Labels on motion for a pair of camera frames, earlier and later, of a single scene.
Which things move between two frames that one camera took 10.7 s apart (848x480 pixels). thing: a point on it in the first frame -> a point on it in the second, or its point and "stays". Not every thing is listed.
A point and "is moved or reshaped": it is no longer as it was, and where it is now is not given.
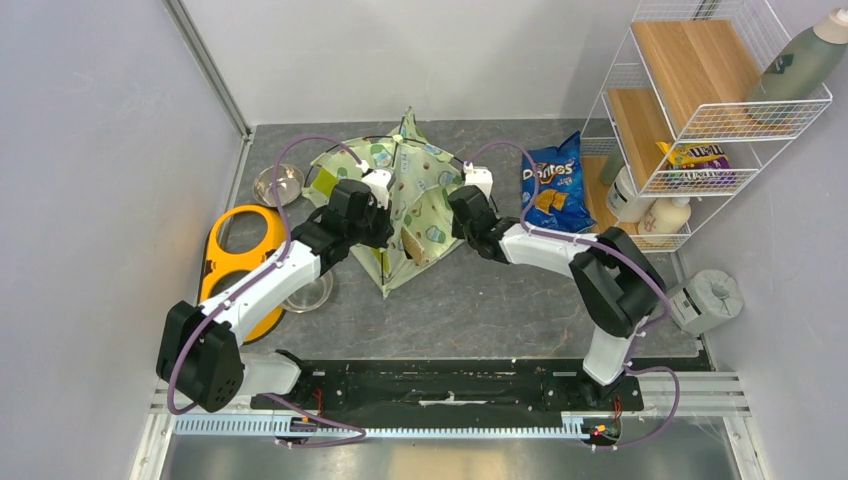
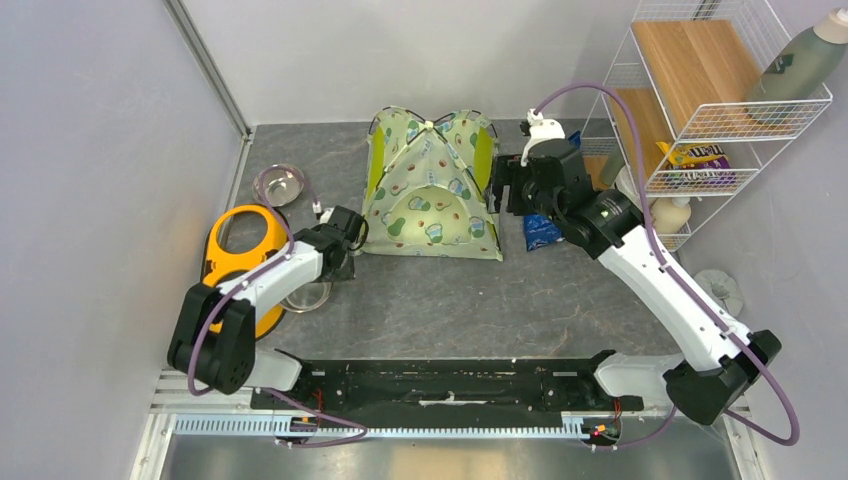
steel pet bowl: x=290 y=185 stays
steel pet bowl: x=311 y=296 stays
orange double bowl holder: x=218 y=260 stays
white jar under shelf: x=623 y=200 stays
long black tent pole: x=393 y=159 -> x=454 y=152
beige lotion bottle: x=665 y=216 stays
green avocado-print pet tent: x=424 y=174 is moved or reshaped
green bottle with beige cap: x=807 y=63 stays
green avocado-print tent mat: x=414 y=247 -> x=429 y=216
